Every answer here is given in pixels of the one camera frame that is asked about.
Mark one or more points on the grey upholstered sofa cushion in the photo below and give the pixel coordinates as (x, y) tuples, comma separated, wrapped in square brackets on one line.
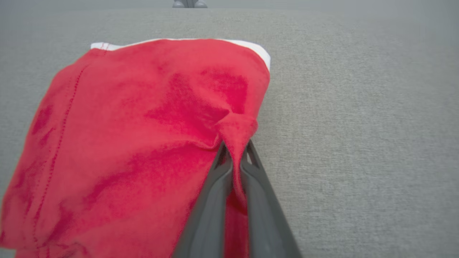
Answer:
[(358, 125)]

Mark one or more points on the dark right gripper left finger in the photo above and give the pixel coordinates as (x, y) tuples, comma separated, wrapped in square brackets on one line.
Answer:
[(208, 215)]

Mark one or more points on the grey partition post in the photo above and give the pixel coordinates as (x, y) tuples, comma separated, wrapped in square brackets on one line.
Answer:
[(190, 3)]

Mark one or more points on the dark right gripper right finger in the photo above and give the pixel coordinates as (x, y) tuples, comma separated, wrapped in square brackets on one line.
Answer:
[(265, 222)]

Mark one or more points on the red shorts with white trim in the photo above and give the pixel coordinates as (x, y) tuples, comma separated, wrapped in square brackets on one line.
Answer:
[(125, 143)]

